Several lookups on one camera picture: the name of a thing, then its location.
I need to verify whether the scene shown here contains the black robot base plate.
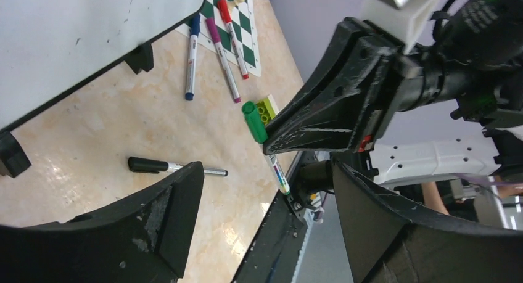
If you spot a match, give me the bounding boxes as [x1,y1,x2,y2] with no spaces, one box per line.
[231,150,327,283]

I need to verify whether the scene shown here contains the black capped marker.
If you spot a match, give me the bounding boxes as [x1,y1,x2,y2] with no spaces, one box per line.
[127,157,229,177]

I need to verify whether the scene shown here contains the lime green toy brick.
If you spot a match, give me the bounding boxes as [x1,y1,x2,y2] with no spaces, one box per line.
[255,94,280,126]

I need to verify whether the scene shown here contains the white whiteboard black frame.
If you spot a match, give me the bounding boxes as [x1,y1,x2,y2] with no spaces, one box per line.
[1,0,205,128]

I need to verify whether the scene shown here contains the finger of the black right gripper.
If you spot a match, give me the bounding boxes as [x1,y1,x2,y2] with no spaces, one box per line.
[263,109,384,155]

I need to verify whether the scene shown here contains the purple capped marker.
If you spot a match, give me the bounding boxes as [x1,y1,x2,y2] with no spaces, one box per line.
[205,17,241,103]

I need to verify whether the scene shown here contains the green marker cap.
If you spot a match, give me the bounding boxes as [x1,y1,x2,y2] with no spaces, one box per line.
[241,101,268,144]

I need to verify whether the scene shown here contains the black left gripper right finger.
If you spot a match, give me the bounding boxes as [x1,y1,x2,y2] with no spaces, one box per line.
[332,161,522,282]

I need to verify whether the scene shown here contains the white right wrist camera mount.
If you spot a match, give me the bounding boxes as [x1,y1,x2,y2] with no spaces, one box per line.
[360,0,440,54]

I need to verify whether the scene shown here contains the black whiteboard foot right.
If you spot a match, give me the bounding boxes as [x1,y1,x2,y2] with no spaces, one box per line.
[124,43,154,75]

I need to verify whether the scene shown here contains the red capped marker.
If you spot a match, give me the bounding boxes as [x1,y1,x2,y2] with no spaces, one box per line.
[218,0,249,80]

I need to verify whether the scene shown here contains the black whiteboard foot left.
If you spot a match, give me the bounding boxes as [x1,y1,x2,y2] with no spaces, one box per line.
[1,132,31,178]

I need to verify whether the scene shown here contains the blue capped marker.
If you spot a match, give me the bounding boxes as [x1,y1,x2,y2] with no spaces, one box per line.
[184,14,200,101]

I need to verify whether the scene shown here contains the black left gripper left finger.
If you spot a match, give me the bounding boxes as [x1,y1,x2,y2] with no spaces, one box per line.
[1,162,204,282]

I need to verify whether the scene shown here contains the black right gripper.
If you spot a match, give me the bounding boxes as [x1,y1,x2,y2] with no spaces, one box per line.
[273,17,470,137]

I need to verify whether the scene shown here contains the black whiteboard foot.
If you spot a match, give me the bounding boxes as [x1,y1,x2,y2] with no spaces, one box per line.
[1,132,31,178]
[124,43,154,75]

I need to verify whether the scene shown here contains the green white chess mat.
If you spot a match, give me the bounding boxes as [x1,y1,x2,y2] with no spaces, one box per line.
[198,0,262,77]

